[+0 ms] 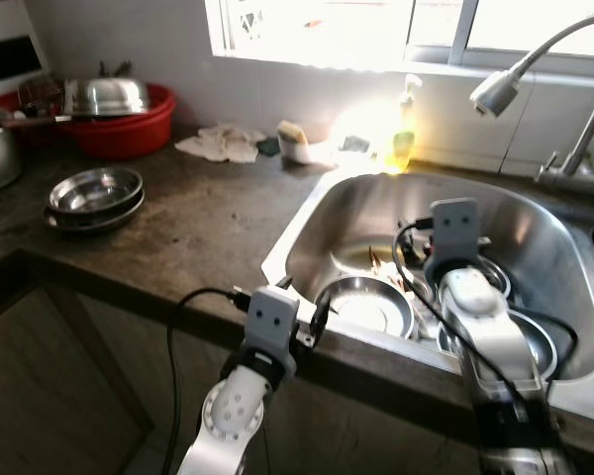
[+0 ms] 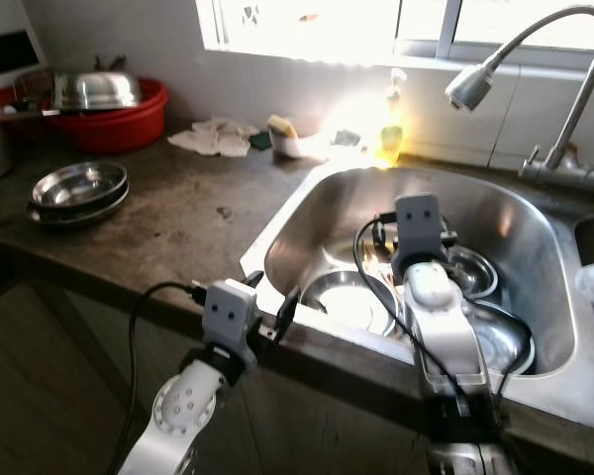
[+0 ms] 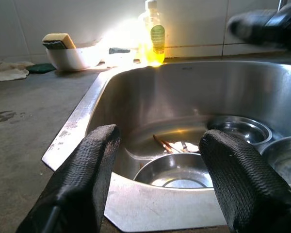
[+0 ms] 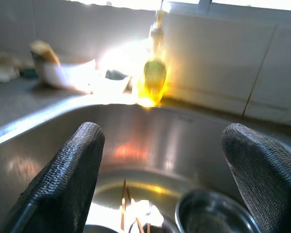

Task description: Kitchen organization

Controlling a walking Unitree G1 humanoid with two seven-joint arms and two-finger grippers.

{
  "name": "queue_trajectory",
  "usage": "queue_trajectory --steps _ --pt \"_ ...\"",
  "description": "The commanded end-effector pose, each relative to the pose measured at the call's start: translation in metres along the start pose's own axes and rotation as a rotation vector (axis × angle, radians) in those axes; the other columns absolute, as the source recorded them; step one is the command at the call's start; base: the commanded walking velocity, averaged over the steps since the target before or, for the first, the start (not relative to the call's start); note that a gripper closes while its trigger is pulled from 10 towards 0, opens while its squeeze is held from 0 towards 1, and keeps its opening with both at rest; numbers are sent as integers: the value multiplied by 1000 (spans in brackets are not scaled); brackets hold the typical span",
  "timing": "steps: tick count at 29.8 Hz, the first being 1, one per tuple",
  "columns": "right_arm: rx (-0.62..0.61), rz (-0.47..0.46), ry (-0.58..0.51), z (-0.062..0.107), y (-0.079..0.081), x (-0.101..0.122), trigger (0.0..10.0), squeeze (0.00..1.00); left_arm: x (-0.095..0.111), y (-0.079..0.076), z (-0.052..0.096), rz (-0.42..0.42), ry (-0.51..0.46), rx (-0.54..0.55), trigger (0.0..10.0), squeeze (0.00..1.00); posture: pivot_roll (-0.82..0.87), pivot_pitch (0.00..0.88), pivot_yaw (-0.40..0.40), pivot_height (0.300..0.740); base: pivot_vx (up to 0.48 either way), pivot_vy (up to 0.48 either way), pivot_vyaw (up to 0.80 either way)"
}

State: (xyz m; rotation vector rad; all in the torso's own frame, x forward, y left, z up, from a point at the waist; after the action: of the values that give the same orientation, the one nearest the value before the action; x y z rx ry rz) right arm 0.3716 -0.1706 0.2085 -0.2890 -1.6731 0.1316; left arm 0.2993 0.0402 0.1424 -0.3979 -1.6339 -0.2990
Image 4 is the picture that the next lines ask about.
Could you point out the small dark grey pad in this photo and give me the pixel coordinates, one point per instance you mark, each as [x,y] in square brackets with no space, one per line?
[115,74]

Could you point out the white crumpled cloth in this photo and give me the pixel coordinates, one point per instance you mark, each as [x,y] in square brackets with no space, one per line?
[2,66]

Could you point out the yellow dish soap pump bottle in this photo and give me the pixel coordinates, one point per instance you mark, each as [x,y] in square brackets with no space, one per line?
[155,77]

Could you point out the wooden chopstick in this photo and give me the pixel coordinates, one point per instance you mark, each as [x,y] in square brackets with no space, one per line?
[135,218]
[123,204]

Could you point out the green scrub pad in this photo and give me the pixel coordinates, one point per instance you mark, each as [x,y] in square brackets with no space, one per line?
[27,73]

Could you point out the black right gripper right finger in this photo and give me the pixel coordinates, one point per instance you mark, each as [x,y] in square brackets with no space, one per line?
[269,179]

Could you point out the stainless steel sink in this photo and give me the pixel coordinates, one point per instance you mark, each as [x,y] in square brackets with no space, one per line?
[145,136]

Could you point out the small deep steel bowl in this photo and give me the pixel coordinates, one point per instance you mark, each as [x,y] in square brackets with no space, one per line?
[208,213]

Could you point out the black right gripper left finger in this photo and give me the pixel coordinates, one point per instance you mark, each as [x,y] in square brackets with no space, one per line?
[63,184]

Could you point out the yellow sponge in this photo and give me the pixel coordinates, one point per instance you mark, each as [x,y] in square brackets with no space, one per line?
[44,52]

